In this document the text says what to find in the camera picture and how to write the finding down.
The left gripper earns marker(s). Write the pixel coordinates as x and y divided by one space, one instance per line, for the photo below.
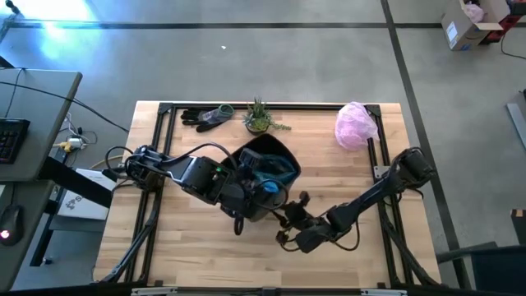
242 199

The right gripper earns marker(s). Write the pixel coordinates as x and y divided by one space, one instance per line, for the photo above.
302 218

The teal plastic trash bag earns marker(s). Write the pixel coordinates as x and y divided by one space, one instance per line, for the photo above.
275 168

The dark grey trash bin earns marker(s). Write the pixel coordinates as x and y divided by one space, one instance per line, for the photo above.
267 146

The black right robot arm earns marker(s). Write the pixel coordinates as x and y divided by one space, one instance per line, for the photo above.
370 197

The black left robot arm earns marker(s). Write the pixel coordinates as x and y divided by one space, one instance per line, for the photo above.
197 174

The small pink plastic bag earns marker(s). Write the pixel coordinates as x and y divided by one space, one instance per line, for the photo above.
473 11

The succulent plant in pot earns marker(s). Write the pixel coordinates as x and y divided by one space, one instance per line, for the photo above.
258 119

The black work glove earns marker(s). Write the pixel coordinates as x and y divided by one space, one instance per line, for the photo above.
201 119

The white printed box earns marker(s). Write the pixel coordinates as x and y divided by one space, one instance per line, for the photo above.
82 205

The white power adapter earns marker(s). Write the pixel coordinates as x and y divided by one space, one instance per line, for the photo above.
76 142

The grey desk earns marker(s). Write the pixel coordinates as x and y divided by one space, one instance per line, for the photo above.
37 123

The dark office chair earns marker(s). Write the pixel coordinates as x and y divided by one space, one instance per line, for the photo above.
497 271

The black computer mouse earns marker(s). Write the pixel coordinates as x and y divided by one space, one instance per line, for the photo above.
10 224

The black keyboard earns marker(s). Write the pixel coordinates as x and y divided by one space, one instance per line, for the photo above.
10 140

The silver aluminium bar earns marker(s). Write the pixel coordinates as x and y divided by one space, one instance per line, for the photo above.
517 123

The cardboard box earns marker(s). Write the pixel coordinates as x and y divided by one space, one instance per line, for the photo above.
464 30

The red plastic crate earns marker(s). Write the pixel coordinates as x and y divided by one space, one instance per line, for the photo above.
509 22

